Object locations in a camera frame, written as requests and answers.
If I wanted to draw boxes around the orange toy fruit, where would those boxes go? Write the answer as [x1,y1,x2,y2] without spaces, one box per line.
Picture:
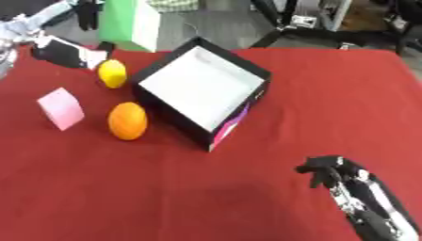
[105,101,151,141]

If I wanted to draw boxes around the white panel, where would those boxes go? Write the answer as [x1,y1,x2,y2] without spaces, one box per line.
[316,0,355,32]

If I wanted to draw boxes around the yellow toy lemon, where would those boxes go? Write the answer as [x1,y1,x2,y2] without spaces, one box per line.
[95,58,131,89]

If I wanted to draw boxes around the black box with white inside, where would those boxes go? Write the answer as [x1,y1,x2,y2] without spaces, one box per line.
[130,36,274,153]

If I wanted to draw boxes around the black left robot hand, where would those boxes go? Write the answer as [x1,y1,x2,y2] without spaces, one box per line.
[29,35,118,71]

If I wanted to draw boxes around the pink cube block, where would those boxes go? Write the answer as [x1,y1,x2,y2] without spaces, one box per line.
[34,87,88,132]

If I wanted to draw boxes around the green white checked cloth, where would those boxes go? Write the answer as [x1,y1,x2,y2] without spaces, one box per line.
[146,0,202,13]

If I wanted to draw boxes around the black stand frame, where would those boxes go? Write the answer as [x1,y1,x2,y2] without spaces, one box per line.
[247,0,422,55]

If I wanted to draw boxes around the black hanging object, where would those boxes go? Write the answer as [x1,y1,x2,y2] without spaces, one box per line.
[73,0,103,32]

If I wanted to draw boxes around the green and white box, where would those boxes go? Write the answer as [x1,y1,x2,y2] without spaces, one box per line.
[97,0,164,54]

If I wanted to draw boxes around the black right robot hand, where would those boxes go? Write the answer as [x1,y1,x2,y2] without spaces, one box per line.
[293,154,422,241]

